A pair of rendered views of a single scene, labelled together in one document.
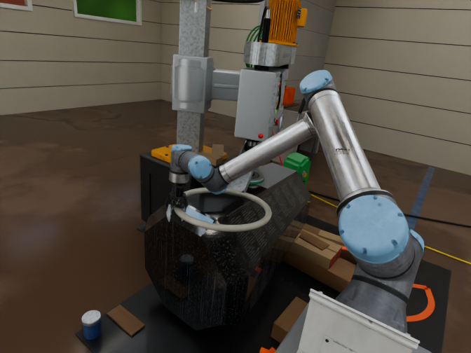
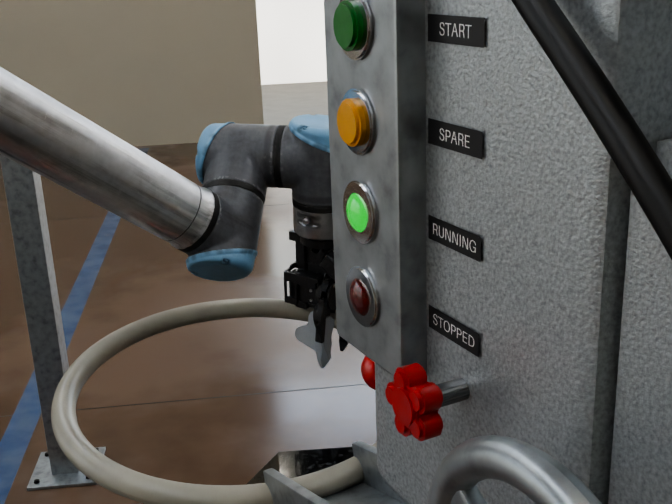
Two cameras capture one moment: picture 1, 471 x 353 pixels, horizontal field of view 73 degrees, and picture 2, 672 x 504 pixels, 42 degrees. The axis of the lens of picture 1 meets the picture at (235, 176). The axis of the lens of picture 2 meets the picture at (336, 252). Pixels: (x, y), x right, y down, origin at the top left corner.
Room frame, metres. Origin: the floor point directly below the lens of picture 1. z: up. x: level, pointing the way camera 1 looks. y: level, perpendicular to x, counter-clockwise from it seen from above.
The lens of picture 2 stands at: (2.29, -0.51, 1.46)
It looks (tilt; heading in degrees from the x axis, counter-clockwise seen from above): 19 degrees down; 141
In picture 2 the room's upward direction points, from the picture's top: 2 degrees counter-clockwise
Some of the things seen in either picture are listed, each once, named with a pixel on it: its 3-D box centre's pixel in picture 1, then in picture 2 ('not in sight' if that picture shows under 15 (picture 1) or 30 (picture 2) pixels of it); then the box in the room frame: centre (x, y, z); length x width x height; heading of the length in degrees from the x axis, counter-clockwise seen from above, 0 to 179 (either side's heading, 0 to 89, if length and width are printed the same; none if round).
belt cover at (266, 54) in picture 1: (271, 56); not in sight; (2.37, -0.17, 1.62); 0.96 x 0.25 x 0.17; 168
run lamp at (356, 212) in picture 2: not in sight; (361, 211); (1.93, -0.20, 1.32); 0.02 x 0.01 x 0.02; 168
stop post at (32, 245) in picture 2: not in sight; (42, 304); (-0.05, 0.30, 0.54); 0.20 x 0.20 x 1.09; 56
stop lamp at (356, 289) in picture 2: not in sight; (363, 296); (1.93, -0.20, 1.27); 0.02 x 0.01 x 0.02; 168
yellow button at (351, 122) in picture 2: not in sight; (354, 122); (1.93, -0.20, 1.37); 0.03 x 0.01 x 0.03; 168
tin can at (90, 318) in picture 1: (92, 324); not in sight; (1.34, 0.75, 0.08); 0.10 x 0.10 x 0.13
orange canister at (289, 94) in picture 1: (287, 95); not in sight; (5.23, -0.70, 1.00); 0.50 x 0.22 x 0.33; 147
